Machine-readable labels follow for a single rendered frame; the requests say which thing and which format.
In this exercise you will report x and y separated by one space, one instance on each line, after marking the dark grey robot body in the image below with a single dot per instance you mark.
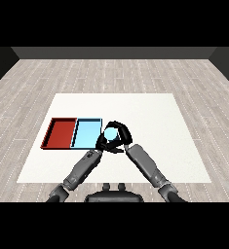
114 195

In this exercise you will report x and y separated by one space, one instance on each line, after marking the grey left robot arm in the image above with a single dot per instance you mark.
80 171

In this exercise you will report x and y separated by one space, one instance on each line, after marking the small blue can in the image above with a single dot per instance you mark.
111 133

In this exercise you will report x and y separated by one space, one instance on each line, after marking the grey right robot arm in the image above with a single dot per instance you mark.
150 170

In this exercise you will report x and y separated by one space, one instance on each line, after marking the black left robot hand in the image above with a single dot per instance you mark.
101 143

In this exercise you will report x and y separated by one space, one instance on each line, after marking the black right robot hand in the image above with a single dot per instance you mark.
125 133

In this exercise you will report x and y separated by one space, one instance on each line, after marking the light blue shallow open box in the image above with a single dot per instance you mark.
87 133

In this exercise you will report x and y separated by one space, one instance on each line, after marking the red shallow open box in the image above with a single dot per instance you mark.
61 133

